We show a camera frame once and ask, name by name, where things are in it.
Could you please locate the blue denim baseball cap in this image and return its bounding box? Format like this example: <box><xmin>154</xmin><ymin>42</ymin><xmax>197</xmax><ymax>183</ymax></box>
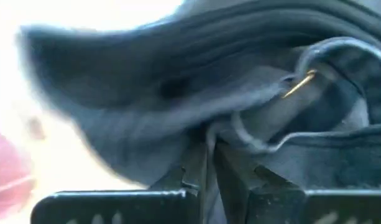
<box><xmin>17</xmin><ymin>0</ymin><xmax>381</xmax><ymax>224</ymax></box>

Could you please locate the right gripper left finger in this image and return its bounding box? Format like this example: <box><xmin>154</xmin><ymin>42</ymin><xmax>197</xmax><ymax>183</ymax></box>
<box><xmin>30</xmin><ymin>139</ymin><xmax>209</xmax><ymax>224</ymax></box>

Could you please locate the maroon baseball cap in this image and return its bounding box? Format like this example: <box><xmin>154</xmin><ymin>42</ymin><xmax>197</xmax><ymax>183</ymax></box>
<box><xmin>0</xmin><ymin>129</ymin><xmax>36</xmax><ymax>220</ymax></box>

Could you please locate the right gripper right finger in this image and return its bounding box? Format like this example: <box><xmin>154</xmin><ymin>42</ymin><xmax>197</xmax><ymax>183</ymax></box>
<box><xmin>214</xmin><ymin>141</ymin><xmax>381</xmax><ymax>224</ymax></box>

